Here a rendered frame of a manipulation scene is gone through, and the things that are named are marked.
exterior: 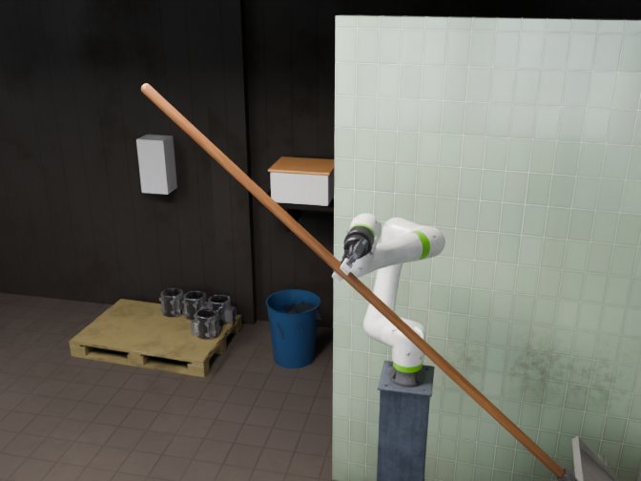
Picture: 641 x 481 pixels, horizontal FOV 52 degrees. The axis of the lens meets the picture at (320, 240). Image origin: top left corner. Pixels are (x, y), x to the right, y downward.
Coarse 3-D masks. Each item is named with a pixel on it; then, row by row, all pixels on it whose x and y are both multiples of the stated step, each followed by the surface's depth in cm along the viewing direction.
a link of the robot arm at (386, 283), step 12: (384, 228) 271; (396, 228) 268; (408, 228) 265; (384, 240) 272; (396, 264) 272; (384, 276) 274; (396, 276) 274; (384, 288) 274; (396, 288) 276; (384, 300) 275; (372, 312) 277; (372, 324) 276; (384, 324) 273; (372, 336) 278
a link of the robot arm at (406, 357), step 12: (408, 324) 269; (420, 324) 270; (384, 336) 272; (396, 336) 267; (396, 348) 269; (408, 348) 266; (396, 360) 271; (408, 360) 268; (420, 360) 270; (408, 372) 270
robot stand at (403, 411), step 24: (384, 384) 273; (432, 384) 274; (384, 408) 275; (408, 408) 272; (384, 432) 279; (408, 432) 276; (384, 456) 283; (408, 456) 281; (384, 480) 288; (408, 480) 285
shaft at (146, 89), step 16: (160, 96) 192; (176, 112) 192; (192, 128) 192; (208, 144) 193; (224, 160) 193; (240, 176) 193; (256, 192) 194; (272, 208) 194; (288, 224) 195; (304, 240) 195; (320, 256) 196; (368, 288) 197; (384, 304) 197; (400, 320) 197; (416, 336) 197; (432, 352) 198; (448, 368) 198; (464, 384) 198; (480, 400) 199; (496, 416) 199; (512, 432) 200; (528, 448) 200; (544, 464) 201
